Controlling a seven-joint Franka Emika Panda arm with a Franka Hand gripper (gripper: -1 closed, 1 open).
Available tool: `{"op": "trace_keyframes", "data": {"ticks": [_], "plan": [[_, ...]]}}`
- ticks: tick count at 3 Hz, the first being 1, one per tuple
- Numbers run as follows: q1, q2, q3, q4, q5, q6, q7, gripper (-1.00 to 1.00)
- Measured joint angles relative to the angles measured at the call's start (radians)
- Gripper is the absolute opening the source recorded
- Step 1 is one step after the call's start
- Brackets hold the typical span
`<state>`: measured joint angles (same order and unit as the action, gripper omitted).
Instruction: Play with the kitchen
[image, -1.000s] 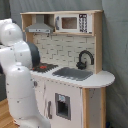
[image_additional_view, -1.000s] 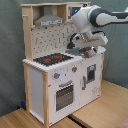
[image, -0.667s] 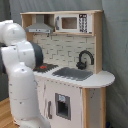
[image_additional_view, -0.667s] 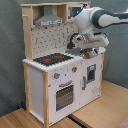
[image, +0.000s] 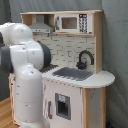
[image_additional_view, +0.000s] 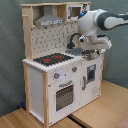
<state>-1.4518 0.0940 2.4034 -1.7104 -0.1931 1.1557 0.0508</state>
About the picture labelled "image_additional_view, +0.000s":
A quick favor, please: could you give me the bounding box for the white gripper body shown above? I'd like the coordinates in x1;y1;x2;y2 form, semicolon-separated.
79;34;112;50

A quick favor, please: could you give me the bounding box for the small metal pot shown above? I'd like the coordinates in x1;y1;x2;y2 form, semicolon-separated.
82;50;100;61

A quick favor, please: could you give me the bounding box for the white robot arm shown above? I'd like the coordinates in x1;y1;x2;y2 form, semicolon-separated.
78;9;128;50

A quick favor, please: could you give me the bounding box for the wooden toy kitchen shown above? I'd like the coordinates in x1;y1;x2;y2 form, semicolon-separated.
22;2;104;127

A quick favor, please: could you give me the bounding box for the grey toy sink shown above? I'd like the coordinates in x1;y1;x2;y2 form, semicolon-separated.
66;47;85;56

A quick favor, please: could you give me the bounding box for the black toy faucet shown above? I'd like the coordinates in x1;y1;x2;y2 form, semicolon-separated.
67;33;82;49

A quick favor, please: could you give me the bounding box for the toy dishwasher door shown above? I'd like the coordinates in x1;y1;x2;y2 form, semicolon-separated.
81;63;98;91

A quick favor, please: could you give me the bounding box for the right red stove knob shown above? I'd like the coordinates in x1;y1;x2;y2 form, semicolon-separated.
71;66;79;73

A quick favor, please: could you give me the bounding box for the red stove knob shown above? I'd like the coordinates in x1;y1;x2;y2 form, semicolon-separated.
54;73;60;79
71;66;79;73

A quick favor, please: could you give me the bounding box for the black toy stovetop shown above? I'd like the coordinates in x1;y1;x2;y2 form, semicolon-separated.
34;53;71;66

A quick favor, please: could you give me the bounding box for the left red stove knob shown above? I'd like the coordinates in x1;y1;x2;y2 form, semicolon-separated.
54;73;60;79

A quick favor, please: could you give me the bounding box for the grey range hood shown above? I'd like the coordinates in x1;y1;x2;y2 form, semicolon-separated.
35;5;64;27

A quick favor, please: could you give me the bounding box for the toy oven door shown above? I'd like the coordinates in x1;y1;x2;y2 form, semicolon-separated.
56;80;74;111

